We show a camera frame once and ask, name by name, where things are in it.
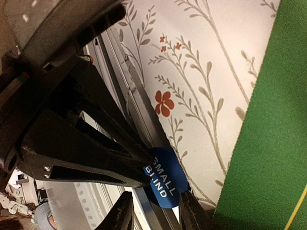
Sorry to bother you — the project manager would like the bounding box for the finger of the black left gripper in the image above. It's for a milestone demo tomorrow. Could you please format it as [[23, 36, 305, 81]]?
[[20, 111, 150, 188], [70, 56, 154, 163]]

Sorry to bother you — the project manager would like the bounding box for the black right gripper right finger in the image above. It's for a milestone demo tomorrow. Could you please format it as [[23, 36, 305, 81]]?
[[179, 191, 215, 230]]

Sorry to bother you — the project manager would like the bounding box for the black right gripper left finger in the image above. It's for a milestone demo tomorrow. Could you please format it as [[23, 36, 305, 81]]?
[[95, 191, 134, 230]]

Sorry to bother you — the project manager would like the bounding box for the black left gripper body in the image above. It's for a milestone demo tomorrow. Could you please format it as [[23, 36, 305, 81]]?
[[0, 0, 125, 189]]

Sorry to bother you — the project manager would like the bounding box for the blue small blind button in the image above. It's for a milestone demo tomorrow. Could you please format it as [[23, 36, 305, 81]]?
[[143, 147, 189, 209]]

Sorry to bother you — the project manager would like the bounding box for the person in background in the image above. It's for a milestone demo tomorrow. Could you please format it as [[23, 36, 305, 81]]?
[[0, 206, 58, 230]]

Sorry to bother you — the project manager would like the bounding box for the round green poker mat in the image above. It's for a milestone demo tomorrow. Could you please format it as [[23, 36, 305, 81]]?
[[214, 0, 307, 230]]

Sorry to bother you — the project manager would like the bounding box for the floral white tablecloth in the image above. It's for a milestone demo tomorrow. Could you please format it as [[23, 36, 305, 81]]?
[[115, 0, 279, 207]]

